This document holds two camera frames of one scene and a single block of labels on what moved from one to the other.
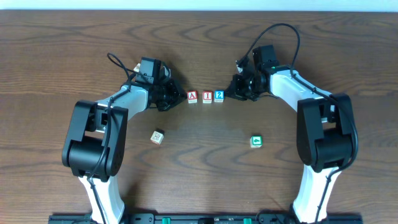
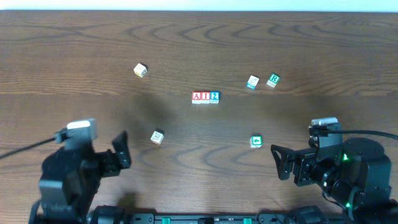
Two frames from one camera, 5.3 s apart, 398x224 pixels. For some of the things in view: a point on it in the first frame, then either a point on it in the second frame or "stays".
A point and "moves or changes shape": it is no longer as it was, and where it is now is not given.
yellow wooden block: (137, 68) stays
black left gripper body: (171, 94) → (112, 162)
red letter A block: (192, 96) moves or changes shape
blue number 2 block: (219, 96) moves or changes shape
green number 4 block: (256, 141) stays
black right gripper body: (243, 88) → (299, 165)
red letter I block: (207, 97) stays
